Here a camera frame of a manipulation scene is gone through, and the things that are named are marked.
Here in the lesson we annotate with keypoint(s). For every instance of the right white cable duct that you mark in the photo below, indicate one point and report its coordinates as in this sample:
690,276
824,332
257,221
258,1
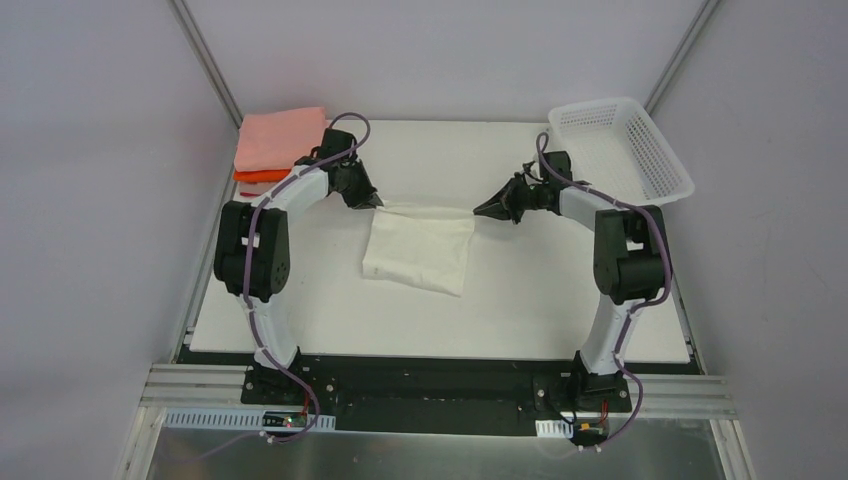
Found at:
558,429

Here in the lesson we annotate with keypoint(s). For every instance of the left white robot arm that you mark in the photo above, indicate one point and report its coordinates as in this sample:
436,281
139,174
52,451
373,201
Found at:
253,250

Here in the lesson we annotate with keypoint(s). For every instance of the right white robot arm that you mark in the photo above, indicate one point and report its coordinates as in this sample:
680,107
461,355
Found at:
631,270

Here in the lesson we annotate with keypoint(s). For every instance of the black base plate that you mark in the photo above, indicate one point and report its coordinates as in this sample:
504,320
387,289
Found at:
438,395

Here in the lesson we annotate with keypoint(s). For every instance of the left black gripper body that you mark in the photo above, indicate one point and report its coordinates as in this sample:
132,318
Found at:
354,186

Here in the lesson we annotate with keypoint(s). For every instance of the white plastic basket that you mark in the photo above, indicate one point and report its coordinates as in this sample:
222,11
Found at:
616,146

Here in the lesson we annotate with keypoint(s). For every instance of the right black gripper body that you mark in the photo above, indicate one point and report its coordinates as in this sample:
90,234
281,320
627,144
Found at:
514,201

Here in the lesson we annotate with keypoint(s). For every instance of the white t shirt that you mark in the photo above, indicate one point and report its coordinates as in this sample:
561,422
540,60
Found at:
420,246

